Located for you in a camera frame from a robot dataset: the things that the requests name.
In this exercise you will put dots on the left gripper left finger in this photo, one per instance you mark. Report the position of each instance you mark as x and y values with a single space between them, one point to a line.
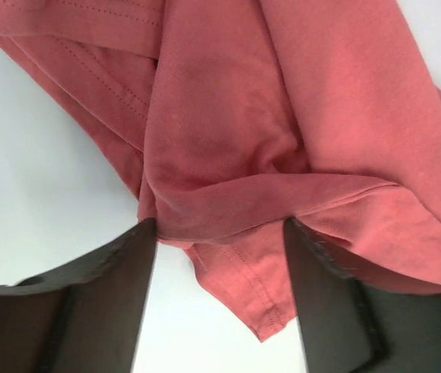
83 316

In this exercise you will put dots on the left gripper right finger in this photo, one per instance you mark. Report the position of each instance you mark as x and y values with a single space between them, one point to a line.
355 316

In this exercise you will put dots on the pink t shirt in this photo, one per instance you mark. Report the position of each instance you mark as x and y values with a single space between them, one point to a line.
226 117

